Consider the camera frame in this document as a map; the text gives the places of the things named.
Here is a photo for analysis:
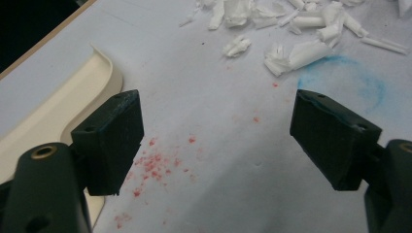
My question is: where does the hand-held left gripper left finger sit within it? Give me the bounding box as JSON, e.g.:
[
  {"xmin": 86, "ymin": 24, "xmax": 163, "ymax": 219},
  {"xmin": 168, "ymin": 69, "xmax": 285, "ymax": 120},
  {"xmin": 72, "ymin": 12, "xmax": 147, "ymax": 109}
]
[{"xmin": 70, "ymin": 89, "xmax": 146, "ymax": 197}]

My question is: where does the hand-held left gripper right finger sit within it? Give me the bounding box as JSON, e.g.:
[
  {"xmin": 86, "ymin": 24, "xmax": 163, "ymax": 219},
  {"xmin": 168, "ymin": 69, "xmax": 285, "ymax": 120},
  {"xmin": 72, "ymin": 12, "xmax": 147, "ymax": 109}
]
[{"xmin": 289, "ymin": 88, "xmax": 383, "ymax": 192}]

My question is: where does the cream plastic dustpan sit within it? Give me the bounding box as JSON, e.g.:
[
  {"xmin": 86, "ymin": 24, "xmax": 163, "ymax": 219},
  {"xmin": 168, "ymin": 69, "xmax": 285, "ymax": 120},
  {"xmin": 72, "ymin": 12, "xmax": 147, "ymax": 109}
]
[{"xmin": 0, "ymin": 43, "xmax": 124, "ymax": 228}]

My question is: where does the pile of white paper scraps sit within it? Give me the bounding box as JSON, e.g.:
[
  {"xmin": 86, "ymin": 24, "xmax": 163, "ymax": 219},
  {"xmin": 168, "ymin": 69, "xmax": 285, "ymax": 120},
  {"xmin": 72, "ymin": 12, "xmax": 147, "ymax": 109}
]
[{"xmin": 179, "ymin": 0, "xmax": 412, "ymax": 78}]

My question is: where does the white table cover sheet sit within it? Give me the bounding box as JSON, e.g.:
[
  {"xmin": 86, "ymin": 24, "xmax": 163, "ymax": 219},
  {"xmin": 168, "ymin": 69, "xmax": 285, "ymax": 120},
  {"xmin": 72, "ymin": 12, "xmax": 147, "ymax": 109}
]
[{"xmin": 0, "ymin": 0, "xmax": 412, "ymax": 233}]

